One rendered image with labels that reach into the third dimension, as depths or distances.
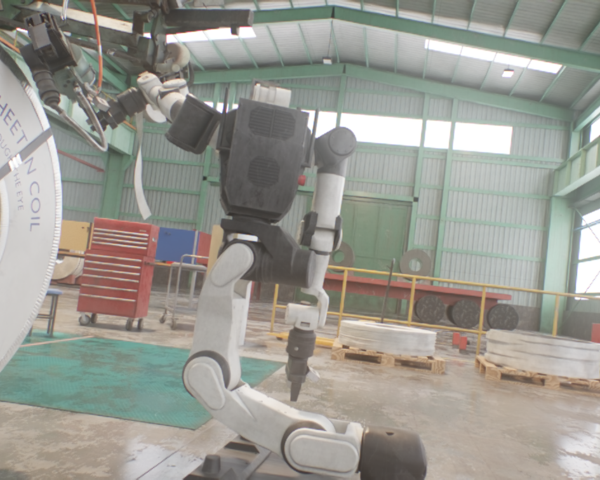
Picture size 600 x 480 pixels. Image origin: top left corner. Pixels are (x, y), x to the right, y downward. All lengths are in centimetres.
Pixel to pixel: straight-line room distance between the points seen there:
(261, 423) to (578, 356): 528
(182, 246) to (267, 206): 935
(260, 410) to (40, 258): 108
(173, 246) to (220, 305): 934
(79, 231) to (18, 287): 958
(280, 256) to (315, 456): 56
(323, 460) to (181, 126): 102
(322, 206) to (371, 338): 467
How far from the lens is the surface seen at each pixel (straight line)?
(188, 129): 177
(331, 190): 177
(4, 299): 225
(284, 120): 164
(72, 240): 1191
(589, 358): 681
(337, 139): 175
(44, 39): 209
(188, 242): 1093
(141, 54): 289
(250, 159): 162
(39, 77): 208
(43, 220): 237
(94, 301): 702
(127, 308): 690
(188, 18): 297
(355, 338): 646
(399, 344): 636
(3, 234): 219
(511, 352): 668
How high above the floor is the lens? 72
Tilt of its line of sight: 4 degrees up
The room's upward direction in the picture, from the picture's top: 7 degrees clockwise
